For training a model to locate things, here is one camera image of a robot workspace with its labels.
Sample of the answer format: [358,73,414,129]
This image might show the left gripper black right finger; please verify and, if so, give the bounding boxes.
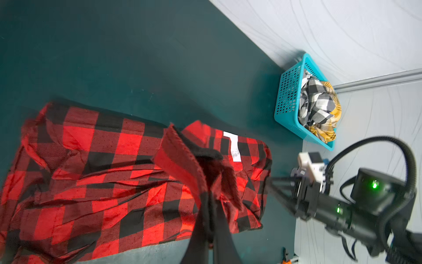
[211,196,242,264]

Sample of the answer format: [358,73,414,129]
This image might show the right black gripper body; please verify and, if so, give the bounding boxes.
[291,167,333,221]

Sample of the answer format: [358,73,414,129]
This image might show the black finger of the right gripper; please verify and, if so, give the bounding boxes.
[268,177,295,186]
[268,184,297,215]

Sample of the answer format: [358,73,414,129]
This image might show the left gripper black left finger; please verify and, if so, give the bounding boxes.
[180,192,211,264]

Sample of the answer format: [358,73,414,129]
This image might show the red black plaid shirt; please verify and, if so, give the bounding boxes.
[1,102,272,264]

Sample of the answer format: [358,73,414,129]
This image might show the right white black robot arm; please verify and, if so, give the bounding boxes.
[268,136,422,264]

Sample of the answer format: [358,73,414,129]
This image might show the yellow plaid shirt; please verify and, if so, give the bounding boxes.
[308,81,342,144]

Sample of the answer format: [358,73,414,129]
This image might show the teal plastic basket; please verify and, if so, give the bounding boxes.
[274,53,335,151]

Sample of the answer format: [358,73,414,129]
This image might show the grey black plaid shirt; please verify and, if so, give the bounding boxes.
[298,70,337,127]

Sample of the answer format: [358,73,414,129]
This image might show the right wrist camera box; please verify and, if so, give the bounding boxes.
[298,152,326,192]

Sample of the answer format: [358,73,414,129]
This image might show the orange handled pliers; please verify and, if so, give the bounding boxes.
[281,247,292,264]

